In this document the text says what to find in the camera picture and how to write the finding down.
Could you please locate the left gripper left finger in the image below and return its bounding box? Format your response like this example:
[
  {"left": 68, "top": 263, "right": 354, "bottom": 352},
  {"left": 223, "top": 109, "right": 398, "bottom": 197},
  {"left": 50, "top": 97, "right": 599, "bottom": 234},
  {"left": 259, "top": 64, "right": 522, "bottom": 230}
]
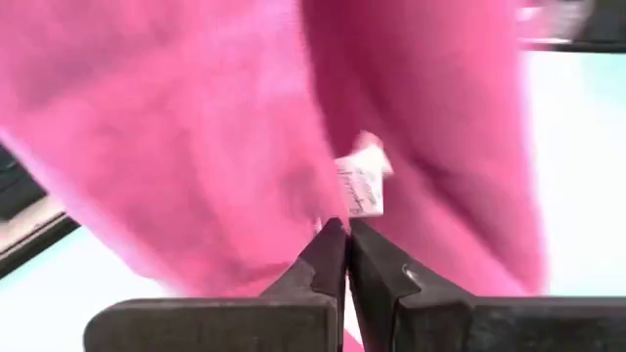
[{"left": 83, "top": 217, "right": 349, "bottom": 352}]

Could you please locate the pink towel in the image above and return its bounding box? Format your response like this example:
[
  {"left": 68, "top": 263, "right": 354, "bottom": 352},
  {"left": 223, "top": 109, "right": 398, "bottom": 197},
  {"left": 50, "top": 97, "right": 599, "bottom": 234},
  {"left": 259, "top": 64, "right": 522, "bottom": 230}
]
[{"left": 0, "top": 0, "right": 549, "bottom": 352}]

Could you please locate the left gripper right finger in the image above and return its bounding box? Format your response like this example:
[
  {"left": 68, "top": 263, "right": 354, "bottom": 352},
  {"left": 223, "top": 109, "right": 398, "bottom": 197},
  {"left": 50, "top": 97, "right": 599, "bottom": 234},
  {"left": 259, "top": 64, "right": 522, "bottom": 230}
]
[{"left": 347, "top": 217, "right": 626, "bottom": 352}]

